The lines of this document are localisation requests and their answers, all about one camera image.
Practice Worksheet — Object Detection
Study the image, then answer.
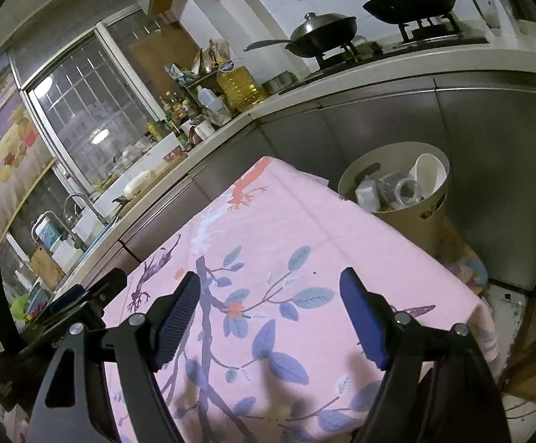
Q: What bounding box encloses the pile of food packets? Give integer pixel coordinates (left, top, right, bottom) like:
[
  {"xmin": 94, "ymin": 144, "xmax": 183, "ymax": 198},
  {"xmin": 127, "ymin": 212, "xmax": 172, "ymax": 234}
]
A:
[{"xmin": 164, "ymin": 39, "xmax": 232, "ymax": 88}]

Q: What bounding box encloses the barred window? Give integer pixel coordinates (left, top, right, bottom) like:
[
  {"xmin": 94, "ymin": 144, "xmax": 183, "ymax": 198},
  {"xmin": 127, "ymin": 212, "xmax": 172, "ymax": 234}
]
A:
[{"xmin": 21, "ymin": 28, "xmax": 167, "ymax": 185}]

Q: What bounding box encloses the white milk carton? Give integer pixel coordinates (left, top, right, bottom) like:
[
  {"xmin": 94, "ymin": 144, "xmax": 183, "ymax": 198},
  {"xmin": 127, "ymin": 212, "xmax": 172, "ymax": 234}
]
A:
[{"xmin": 355, "ymin": 179, "xmax": 381, "ymax": 210}]

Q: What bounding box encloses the blue white detergent container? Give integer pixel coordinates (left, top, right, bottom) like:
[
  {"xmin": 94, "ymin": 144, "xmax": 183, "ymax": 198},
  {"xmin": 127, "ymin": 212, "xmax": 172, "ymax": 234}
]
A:
[{"xmin": 37, "ymin": 219, "xmax": 66, "ymax": 250}]

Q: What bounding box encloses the row of condiment bottles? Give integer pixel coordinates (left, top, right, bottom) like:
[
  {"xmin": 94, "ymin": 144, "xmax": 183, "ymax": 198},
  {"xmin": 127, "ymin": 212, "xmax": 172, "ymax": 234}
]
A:
[{"xmin": 145, "ymin": 92, "xmax": 204, "ymax": 144}]

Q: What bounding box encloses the large cooking oil bottle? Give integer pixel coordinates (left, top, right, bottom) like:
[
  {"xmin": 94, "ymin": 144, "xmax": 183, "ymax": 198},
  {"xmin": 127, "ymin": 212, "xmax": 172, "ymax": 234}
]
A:
[{"xmin": 217, "ymin": 60, "xmax": 269, "ymax": 111}]

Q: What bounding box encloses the black frying pan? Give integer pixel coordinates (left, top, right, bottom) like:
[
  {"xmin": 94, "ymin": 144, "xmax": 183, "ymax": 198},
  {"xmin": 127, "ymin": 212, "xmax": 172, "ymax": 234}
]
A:
[{"xmin": 329, "ymin": 0, "xmax": 456, "ymax": 24}]

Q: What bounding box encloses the gas stove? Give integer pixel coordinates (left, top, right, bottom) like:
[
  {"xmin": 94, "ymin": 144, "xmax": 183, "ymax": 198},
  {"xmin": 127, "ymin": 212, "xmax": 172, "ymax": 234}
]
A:
[{"xmin": 279, "ymin": 14, "xmax": 487, "ymax": 95}]

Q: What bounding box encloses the black wok with lid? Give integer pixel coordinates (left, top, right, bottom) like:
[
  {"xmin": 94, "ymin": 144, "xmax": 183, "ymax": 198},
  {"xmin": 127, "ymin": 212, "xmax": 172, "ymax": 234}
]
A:
[{"xmin": 244, "ymin": 12, "xmax": 358, "ymax": 58}]

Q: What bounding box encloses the green plastic item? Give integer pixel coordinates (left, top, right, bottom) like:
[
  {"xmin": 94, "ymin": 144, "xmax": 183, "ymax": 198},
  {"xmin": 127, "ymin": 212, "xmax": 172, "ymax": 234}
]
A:
[{"xmin": 10, "ymin": 295, "xmax": 31, "ymax": 319}]

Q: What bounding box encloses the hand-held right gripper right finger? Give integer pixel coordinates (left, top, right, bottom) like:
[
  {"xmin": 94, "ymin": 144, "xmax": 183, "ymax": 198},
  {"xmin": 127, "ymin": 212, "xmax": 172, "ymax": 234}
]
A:
[{"xmin": 338, "ymin": 267, "xmax": 513, "ymax": 443}]

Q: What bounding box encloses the white plastic jug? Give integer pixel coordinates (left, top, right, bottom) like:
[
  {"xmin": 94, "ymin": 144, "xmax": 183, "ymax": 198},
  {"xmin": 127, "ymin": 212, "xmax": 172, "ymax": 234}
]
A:
[{"xmin": 196, "ymin": 85, "xmax": 232, "ymax": 125}]

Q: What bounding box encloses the wall poster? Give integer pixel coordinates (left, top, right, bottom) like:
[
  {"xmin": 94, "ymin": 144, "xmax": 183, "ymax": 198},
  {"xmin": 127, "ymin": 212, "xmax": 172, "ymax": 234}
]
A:
[{"xmin": 0, "ymin": 51, "xmax": 56, "ymax": 236}]

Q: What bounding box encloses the steel kitchen counter cabinet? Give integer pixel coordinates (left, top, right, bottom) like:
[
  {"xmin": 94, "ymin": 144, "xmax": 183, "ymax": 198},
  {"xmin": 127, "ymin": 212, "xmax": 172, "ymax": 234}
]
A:
[{"xmin": 56, "ymin": 37, "xmax": 536, "ymax": 296}]

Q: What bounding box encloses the steel pot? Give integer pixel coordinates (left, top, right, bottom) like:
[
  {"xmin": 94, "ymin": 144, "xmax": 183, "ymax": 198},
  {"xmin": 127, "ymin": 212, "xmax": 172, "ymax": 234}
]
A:
[{"xmin": 262, "ymin": 71, "xmax": 298, "ymax": 95}]

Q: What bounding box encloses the beige trash bin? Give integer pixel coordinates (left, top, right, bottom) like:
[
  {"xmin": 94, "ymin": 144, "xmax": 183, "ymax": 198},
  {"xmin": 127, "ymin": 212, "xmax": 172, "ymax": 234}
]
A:
[{"xmin": 338, "ymin": 142, "xmax": 450, "ymax": 259}]

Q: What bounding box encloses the clear plastic bottle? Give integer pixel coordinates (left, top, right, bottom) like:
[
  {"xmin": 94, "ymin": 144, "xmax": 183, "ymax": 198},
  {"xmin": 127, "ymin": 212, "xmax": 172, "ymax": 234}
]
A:
[{"xmin": 377, "ymin": 172, "xmax": 423, "ymax": 209}]

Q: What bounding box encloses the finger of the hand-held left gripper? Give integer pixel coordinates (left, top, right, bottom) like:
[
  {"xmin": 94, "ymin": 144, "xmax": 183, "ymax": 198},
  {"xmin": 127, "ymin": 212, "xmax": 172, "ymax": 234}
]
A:
[{"xmin": 21, "ymin": 268, "xmax": 128, "ymax": 333}]

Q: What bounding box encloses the flat wooden cutting board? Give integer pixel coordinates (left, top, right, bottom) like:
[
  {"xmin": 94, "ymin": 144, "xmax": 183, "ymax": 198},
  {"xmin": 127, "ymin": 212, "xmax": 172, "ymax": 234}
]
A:
[{"xmin": 111, "ymin": 152, "xmax": 190, "ymax": 213}]

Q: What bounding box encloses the colourful floor mat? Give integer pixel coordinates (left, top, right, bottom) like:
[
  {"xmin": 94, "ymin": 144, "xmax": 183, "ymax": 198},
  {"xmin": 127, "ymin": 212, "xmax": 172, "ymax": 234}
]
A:
[{"xmin": 436, "ymin": 221, "xmax": 489, "ymax": 298}]

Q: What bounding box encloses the upright wooden cutting board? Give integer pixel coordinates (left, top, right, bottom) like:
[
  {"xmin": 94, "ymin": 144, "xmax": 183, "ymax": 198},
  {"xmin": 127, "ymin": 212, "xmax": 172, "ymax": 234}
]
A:
[{"xmin": 29, "ymin": 247, "xmax": 66, "ymax": 289}]

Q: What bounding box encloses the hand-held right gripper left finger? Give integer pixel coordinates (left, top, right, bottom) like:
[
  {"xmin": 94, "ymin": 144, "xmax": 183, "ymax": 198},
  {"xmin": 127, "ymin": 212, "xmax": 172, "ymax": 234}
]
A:
[{"xmin": 25, "ymin": 270, "xmax": 203, "ymax": 443}]

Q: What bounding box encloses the white radish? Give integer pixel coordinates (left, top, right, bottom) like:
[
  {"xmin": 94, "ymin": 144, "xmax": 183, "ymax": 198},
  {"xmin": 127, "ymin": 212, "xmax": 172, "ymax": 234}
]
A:
[{"xmin": 124, "ymin": 171, "xmax": 155, "ymax": 195}]

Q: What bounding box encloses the pink floral tablecloth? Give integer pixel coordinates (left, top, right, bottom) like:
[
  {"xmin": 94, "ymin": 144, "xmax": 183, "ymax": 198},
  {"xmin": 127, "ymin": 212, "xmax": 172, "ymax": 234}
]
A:
[{"xmin": 104, "ymin": 156, "xmax": 499, "ymax": 443}]

